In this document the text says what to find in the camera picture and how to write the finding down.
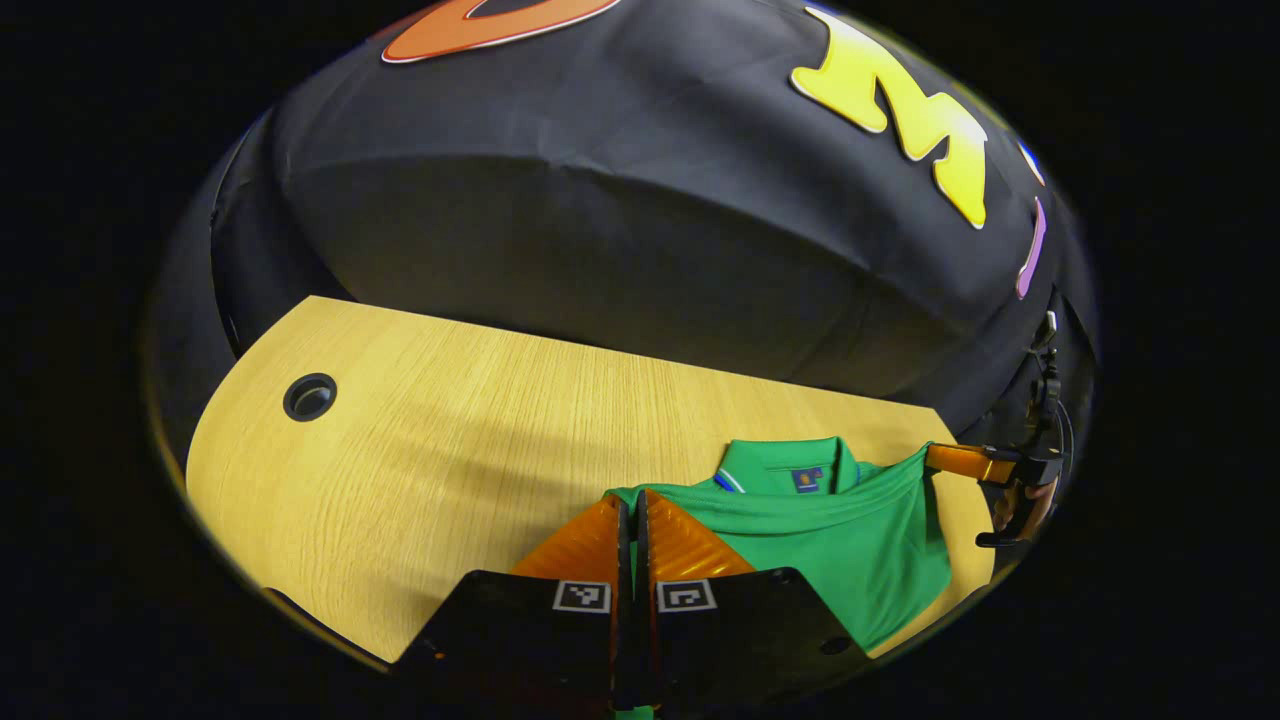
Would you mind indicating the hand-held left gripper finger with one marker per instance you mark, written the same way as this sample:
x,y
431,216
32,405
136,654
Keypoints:
x,y
622,540
643,540

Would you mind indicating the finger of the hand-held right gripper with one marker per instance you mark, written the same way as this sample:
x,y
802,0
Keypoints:
x,y
965,462

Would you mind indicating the green polo T-shirt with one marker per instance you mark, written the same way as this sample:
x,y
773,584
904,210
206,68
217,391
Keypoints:
x,y
850,540

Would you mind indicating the black backdrop cloth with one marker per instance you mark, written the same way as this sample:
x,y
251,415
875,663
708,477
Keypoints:
x,y
650,230

